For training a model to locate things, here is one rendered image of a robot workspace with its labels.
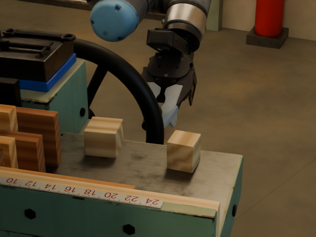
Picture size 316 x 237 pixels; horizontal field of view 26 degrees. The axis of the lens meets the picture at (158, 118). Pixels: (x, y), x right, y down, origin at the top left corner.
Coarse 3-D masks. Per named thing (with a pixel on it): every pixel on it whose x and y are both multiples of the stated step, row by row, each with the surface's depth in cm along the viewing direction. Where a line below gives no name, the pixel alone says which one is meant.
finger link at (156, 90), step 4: (148, 84) 115; (152, 84) 114; (156, 84) 114; (152, 88) 114; (156, 88) 114; (160, 88) 114; (156, 92) 113; (160, 92) 114; (156, 96) 113; (160, 96) 114
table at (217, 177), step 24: (72, 144) 84; (144, 144) 84; (48, 168) 79; (72, 168) 79; (96, 168) 79; (120, 168) 79; (144, 168) 79; (216, 168) 79; (240, 168) 80; (168, 192) 75; (192, 192) 75; (216, 192) 75; (240, 192) 83
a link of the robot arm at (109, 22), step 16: (96, 0) 115; (112, 0) 113; (128, 0) 116; (144, 0) 121; (96, 16) 114; (112, 16) 113; (128, 16) 113; (144, 16) 122; (96, 32) 116; (112, 32) 115; (128, 32) 115
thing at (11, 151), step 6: (0, 138) 74; (6, 138) 74; (12, 138) 74; (0, 144) 73; (6, 144) 73; (12, 144) 74; (6, 150) 73; (12, 150) 74; (6, 156) 74; (12, 156) 74; (6, 162) 74; (12, 162) 74
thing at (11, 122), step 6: (0, 108) 76; (6, 108) 76; (12, 108) 76; (0, 114) 75; (6, 114) 75; (12, 114) 76; (0, 120) 76; (6, 120) 76; (12, 120) 76; (0, 126) 76; (6, 126) 76; (12, 126) 76
